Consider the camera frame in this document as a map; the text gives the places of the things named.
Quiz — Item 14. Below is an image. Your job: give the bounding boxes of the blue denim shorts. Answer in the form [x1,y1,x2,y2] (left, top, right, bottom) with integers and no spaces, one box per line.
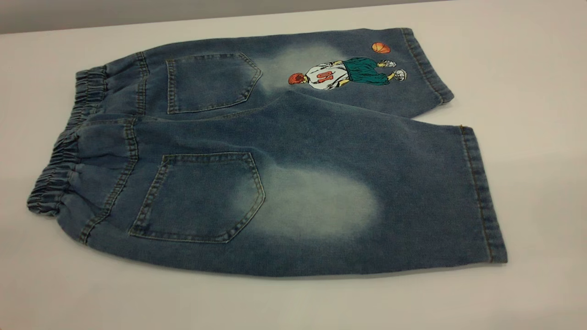
[27,27,508,278]

